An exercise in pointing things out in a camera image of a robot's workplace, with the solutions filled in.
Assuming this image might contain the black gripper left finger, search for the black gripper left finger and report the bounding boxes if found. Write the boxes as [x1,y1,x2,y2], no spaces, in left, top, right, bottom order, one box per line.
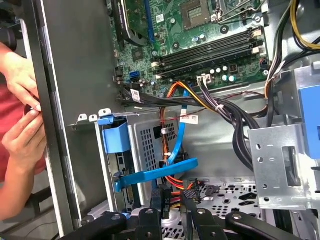
[59,188,163,240]

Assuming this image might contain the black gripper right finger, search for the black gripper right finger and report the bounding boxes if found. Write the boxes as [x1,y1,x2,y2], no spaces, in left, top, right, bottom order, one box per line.
[181,189,301,240]

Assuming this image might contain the orange red power wire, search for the orange red power wire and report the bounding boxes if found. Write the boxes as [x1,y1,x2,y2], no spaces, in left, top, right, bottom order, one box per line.
[158,81,221,221]

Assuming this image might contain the blue data wire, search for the blue data wire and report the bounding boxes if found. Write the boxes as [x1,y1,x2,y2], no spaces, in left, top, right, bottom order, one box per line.
[113,88,200,193]

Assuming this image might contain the hard disk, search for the hard disk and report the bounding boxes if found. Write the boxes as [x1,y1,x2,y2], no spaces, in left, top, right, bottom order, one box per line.
[96,115,142,213]

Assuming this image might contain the metal disk bay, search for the metal disk bay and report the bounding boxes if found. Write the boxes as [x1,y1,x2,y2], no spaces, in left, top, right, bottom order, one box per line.
[72,108,148,216]

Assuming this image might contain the person's right hand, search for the person's right hand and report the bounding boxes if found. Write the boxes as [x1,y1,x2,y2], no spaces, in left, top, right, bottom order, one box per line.
[1,109,48,175]

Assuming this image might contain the person's left hand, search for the person's left hand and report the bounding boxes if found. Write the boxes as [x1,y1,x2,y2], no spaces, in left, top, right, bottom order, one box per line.
[0,42,43,113]

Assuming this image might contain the metal optical drive cage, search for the metal optical drive cage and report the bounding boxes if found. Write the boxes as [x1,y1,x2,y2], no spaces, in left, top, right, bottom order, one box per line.
[248,63,320,211]

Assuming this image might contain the blue plastic drive latch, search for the blue plastic drive latch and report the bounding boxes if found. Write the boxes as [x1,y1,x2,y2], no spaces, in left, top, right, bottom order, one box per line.
[298,84,320,160]

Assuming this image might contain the blue SATA port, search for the blue SATA port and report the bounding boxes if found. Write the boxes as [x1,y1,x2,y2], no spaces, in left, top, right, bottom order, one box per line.
[128,71,141,83]

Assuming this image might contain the RAM slot white clips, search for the RAM slot white clips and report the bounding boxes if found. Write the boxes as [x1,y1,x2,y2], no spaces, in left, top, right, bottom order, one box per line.
[151,28,263,69]
[154,46,263,81]

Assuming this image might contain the black PC case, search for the black PC case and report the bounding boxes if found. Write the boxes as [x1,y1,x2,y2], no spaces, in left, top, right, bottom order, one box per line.
[19,0,320,240]

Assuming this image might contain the RAM slot black clips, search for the RAM slot black clips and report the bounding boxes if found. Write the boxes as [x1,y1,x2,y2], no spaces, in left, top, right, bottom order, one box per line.
[156,41,256,75]
[152,27,253,62]

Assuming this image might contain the person's red shirt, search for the person's red shirt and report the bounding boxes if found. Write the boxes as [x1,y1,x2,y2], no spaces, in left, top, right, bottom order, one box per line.
[0,82,47,183]

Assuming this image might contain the green motherboard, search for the green motherboard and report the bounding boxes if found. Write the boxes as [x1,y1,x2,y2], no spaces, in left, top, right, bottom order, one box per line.
[109,0,271,96]

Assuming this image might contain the black graphics card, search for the black graphics card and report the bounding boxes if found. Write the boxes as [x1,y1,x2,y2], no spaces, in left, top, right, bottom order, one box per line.
[111,0,148,47]

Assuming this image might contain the blue expansion slot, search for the blue expansion slot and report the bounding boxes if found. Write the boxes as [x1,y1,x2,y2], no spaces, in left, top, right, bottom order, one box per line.
[144,0,155,42]

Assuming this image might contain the CPU socket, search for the CPU socket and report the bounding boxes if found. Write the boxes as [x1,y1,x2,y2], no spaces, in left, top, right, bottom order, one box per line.
[181,0,212,31]

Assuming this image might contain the metal locking lever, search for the metal locking lever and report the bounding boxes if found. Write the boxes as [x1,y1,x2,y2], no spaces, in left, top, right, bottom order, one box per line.
[218,6,263,24]

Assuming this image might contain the metal socket cover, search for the metal socket cover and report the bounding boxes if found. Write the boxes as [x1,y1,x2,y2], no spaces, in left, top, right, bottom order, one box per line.
[212,0,266,25]

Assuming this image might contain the black power wire bundle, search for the black power wire bundle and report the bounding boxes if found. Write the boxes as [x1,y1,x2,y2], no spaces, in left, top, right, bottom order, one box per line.
[197,74,262,172]

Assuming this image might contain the black cable white label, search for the black cable white label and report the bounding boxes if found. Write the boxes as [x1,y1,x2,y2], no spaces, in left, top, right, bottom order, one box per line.
[116,86,213,111]

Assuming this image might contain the yellow black wires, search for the yellow black wires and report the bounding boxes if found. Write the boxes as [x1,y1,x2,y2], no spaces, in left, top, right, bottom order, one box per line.
[264,0,320,87]

